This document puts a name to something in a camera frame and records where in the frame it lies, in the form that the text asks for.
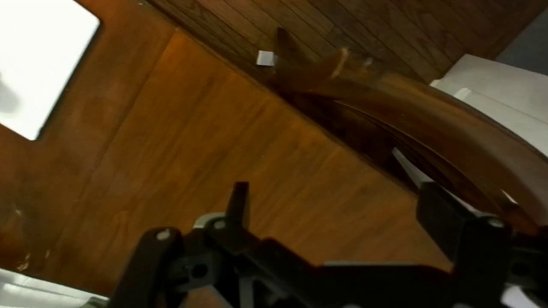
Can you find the small white square block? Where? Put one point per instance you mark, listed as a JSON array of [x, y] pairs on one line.
[[264, 59]]

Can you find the dark wooden slat-back chair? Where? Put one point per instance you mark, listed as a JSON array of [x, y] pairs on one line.
[[411, 114]]

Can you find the white paper sheet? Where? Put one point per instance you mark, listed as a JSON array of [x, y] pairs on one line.
[[34, 292]]

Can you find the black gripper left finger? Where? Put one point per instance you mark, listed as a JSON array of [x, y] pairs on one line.
[[238, 203]]

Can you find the white rectangular table mat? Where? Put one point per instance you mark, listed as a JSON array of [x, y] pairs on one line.
[[39, 62]]

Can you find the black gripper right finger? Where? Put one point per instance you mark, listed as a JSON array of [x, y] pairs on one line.
[[467, 240]]

